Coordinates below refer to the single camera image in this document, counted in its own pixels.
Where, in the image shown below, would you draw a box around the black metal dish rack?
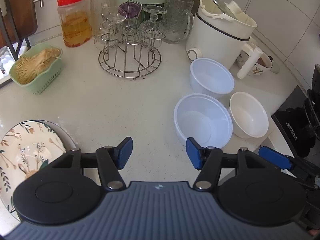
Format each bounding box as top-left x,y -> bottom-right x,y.
0,7 -> 32,56

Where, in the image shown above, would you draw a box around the clear glass tumbler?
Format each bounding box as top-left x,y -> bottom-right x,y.
89,0 -> 117,34

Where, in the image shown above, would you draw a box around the floral deer print plate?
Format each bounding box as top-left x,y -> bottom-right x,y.
0,120 -> 67,222

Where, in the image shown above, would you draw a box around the white electric cooking pot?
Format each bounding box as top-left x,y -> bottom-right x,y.
186,0 -> 263,80

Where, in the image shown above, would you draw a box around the white rose print plate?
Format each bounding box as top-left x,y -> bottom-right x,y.
37,119 -> 77,153

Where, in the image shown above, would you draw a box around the red lid plastic jar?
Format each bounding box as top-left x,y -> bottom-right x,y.
57,0 -> 93,48

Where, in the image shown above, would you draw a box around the floral ceramic mug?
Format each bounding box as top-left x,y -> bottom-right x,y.
236,53 -> 274,77

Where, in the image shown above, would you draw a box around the translucent plastic bowl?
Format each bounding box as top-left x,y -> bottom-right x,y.
190,58 -> 235,101
174,93 -> 234,149

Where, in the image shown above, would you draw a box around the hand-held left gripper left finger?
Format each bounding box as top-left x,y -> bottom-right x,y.
51,137 -> 134,191

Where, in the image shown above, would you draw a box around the clear drinking glass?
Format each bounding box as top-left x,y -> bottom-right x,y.
0,46 -> 13,75

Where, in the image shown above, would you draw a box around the green plastic basket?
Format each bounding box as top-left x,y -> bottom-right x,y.
9,42 -> 63,96

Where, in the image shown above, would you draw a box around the clear stemmed glass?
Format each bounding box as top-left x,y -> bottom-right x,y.
140,5 -> 167,48
94,3 -> 126,50

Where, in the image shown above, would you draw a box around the dried noodles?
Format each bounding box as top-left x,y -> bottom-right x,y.
13,48 -> 61,85

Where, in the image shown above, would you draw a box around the purple base stemmed glass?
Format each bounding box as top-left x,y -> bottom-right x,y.
118,2 -> 141,37

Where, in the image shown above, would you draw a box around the wire glass rack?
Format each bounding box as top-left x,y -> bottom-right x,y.
98,0 -> 163,79

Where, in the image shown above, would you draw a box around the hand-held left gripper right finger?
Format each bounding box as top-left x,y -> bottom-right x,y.
185,137 -> 270,191

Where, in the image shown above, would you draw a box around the dark wooden cutting board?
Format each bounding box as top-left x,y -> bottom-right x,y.
0,0 -> 45,40

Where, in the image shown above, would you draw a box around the black gas stove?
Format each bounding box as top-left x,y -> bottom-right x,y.
271,64 -> 320,157

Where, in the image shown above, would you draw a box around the textured glass pitcher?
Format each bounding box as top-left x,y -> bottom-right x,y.
162,0 -> 194,44

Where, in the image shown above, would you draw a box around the white ceramic bowl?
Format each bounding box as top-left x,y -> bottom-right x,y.
228,91 -> 269,139

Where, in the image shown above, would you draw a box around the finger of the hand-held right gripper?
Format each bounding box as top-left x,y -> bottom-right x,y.
258,146 -> 320,182

